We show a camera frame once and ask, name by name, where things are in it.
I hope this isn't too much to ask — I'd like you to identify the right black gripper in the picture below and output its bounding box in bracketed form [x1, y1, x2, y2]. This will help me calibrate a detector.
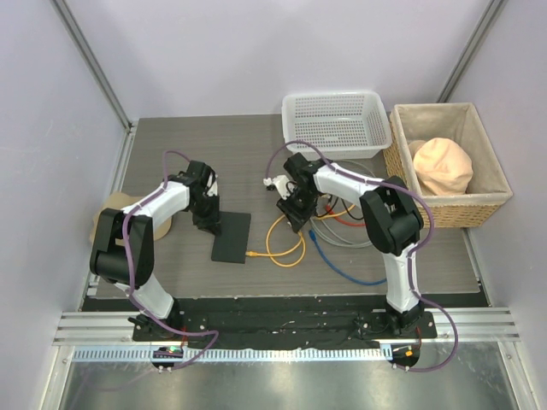
[277, 189, 317, 233]

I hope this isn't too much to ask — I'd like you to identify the grey ethernet cable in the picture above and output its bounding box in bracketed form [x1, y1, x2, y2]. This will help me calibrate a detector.
[309, 160, 379, 249]

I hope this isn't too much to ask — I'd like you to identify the black network switch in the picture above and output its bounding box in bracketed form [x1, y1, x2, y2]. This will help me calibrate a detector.
[211, 211, 251, 264]

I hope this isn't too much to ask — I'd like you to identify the red ethernet cable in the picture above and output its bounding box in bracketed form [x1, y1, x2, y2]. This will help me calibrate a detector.
[325, 204, 367, 227]

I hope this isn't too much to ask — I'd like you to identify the black ethernet cable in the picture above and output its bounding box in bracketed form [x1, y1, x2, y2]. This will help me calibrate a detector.
[315, 194, 356, 221]

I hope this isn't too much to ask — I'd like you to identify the blue ethernet cable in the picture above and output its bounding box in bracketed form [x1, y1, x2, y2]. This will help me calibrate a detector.
[308, 229, 389, 286]

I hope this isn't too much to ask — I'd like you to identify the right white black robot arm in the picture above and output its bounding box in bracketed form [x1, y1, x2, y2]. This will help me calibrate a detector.
[263, 153, 424, 337]

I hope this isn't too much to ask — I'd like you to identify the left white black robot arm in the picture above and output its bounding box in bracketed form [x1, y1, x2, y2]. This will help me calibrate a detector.
[90, 161, 221, 341]

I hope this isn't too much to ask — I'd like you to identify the white plastic perforated basket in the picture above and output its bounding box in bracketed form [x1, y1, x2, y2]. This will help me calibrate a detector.
[281, 91, 392, 160]

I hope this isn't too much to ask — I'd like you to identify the peach cloth hat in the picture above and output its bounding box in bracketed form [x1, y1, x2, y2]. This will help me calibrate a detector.
[409, 138, 473, 196]

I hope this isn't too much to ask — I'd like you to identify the wicker basket with liner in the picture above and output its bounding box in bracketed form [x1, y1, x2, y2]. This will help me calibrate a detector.
[383, 102, 513, 228]

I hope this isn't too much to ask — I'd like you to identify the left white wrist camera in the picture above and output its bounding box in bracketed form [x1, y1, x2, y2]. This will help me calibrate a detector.
[205, 176, 218, 197]

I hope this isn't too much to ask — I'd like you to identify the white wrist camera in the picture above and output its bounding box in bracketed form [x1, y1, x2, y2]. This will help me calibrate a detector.
[205, 176, 218, 197]
[262, 174, 291, 199]

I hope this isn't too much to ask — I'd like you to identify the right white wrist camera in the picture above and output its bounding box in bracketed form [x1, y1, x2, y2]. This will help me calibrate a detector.
[262, 174, 291, 199]

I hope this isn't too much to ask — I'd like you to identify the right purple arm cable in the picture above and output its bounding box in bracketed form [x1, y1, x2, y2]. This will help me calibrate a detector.
[264, 140, 461, 373]

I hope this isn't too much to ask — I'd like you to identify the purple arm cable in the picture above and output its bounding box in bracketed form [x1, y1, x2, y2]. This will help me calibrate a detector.
[121, 149, 220, 372]
[264, 140, 461, 373]

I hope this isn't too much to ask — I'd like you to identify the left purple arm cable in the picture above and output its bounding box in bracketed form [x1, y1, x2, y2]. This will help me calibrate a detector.
[121, 149, 220, 372]

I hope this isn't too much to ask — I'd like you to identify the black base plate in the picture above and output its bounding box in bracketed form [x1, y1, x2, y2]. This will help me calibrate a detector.
[81, 290, 490, 328]

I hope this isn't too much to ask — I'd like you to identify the aluminium rail frame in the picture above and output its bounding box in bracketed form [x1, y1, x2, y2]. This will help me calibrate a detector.
[40, 307, 542, 409]

